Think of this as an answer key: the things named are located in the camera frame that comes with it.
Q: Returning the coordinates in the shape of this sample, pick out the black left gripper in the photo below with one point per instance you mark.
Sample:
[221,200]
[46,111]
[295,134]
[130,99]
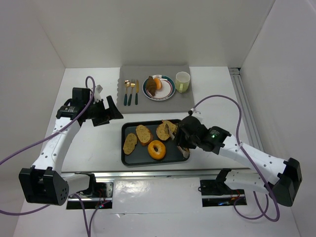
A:
[100,112]

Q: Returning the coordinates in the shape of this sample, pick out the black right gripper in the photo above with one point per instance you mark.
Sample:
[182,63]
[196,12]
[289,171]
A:
[180,135]

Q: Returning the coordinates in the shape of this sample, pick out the seeded bread slice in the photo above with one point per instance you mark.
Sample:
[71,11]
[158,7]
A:
[144,135]
[162,130]
[130,143]

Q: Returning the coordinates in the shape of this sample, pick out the brown croissant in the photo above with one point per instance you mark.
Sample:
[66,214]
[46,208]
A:
[151,85]

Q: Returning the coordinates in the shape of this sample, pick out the orange bun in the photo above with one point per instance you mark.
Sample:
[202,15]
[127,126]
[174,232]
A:
[158,83]

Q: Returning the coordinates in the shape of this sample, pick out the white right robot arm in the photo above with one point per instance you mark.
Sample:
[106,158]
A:
[276,177]

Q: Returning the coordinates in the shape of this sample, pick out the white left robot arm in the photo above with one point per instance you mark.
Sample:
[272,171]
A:
[42,183]

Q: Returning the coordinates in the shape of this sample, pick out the orange glazed donut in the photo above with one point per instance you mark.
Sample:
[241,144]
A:
[156,150]

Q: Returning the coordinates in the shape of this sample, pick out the white plate teal rim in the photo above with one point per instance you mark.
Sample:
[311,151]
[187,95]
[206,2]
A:
[165,92]

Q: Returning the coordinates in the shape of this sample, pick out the grey placemat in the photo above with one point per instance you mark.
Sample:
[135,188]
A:
[178,103]

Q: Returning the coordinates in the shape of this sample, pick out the pale green mug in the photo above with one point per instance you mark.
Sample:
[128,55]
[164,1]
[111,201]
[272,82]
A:
[182,81]

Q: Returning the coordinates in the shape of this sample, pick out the gold spoon green handle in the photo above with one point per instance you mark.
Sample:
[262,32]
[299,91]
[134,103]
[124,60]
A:
[127,85]

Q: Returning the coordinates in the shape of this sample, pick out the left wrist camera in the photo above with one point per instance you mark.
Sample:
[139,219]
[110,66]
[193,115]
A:
[81,96]

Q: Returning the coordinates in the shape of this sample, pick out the gold fork green handle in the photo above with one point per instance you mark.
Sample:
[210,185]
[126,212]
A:
[132,85]

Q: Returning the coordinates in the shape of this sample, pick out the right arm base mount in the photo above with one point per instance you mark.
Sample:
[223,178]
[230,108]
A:
[215,193]

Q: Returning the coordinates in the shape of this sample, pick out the aluminium rail right side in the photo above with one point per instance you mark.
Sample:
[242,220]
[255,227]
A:
[247,115]

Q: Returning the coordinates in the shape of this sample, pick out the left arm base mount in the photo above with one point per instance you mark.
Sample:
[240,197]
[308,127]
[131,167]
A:
[101,197]

